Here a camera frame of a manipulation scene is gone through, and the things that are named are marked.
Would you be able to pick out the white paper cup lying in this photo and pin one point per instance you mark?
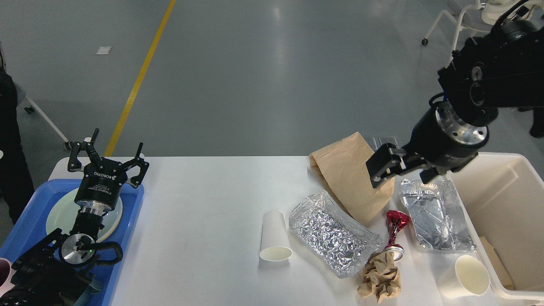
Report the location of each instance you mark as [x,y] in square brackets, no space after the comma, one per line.
[275,245]

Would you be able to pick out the brown paper bag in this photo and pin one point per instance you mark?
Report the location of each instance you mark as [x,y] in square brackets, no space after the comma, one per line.
[341,167]

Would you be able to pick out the blue plastic tray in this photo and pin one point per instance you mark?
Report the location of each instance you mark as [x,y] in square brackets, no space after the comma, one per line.
[31,228]

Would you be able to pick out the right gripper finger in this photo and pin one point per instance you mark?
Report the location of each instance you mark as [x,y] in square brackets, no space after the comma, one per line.
[428,174]
[390,160]

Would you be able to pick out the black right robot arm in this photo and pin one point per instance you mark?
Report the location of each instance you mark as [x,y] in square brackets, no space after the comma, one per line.
[501,69]

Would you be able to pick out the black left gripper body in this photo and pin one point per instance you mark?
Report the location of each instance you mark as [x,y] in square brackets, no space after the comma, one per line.
[101,186]

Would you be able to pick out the person in black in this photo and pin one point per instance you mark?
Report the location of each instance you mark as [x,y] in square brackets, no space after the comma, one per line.
[16,183]

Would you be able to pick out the white chair on wheels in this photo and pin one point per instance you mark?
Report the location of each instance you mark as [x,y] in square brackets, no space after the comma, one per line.
[478,16]

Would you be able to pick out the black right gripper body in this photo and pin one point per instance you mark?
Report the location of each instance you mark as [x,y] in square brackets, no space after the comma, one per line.
[445,140]

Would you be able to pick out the light green plate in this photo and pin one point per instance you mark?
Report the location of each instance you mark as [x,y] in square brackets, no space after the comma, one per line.
[64,212]

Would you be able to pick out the pink cup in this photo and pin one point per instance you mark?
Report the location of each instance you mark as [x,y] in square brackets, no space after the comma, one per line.
[6,273]

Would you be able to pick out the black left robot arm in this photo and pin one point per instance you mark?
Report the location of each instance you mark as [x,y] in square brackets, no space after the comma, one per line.
[79,265]

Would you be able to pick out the crumpled brown paper ball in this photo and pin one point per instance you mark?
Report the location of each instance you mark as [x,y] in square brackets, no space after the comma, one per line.
[380,277]

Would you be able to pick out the upright white paper cup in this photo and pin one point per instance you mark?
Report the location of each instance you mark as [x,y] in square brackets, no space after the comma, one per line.
[466,277]

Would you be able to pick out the flat foil tray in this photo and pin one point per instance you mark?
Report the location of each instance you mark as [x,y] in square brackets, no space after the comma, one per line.
[437,216]

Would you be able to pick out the teal mug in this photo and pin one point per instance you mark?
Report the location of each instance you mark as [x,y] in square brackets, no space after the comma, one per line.
[95,287]

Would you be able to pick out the crushed red can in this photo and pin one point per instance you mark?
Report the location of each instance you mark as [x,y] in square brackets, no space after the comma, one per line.
[396,221]

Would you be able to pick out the crumpled foil bag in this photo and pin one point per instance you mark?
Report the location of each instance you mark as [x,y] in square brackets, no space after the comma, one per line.
[344,244]

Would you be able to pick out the white plastic bin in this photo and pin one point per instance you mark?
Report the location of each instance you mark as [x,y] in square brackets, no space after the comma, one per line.
[502,196]

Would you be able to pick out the cardboard piece in bin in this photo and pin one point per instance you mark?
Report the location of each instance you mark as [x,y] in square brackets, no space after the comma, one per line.
[497,265]

